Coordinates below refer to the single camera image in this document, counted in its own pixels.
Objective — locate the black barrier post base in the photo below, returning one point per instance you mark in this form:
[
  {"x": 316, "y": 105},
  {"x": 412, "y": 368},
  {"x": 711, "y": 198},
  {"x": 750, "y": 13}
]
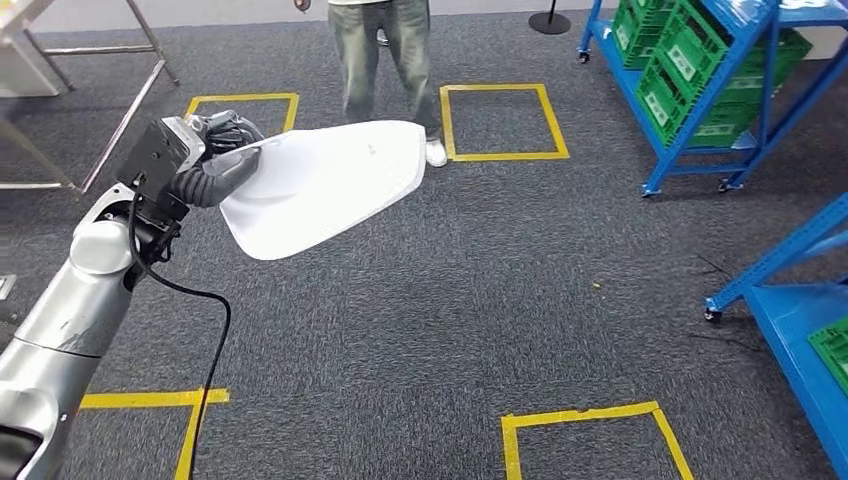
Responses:
[{"x": 550, "y": 23}]

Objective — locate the small metal floor plate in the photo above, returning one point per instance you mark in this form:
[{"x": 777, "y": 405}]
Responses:
[{"x": 6, "y": 287}]

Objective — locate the person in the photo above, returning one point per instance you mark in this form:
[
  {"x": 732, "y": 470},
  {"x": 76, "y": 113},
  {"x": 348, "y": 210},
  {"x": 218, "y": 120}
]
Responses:
[{"x": 358, "y": 60}]

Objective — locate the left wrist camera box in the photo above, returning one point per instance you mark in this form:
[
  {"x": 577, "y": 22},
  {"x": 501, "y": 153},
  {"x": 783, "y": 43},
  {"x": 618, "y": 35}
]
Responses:
[{"x": 156, "y": 159}]

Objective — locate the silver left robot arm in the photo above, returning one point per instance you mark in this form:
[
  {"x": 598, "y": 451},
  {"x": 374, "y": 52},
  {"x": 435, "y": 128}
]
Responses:
[{"x": 73, "y": 318}]

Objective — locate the yellow floor tape square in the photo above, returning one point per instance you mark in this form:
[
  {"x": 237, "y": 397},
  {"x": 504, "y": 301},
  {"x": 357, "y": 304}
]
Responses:
[
  {"x": 146, "y": 399},
  {"x": 510, "y": 450}
]

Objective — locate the green plastic crate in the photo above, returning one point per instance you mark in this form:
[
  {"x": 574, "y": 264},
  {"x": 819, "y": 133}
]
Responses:
[
  {"x": 735, "y": 119},
  {"x": 782, "y": 60},
  {"x": 831, "y": 351},
  {"x": 629, "y": 33}
]

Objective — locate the blue metal storage rack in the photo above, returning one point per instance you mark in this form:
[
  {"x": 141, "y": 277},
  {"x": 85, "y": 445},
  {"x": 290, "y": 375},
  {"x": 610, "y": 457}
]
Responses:
[
  {"x": 742, "y": 10},
  {"x": 782, "y": 318}
]

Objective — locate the white plastic body panel part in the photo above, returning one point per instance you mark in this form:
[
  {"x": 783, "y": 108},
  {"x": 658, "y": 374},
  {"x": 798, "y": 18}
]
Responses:
[{"x": 318, "y": 185}]

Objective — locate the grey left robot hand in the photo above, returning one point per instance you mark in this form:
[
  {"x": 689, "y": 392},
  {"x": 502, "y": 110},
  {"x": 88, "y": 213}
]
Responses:
[{"x": 232, "y": 169}]

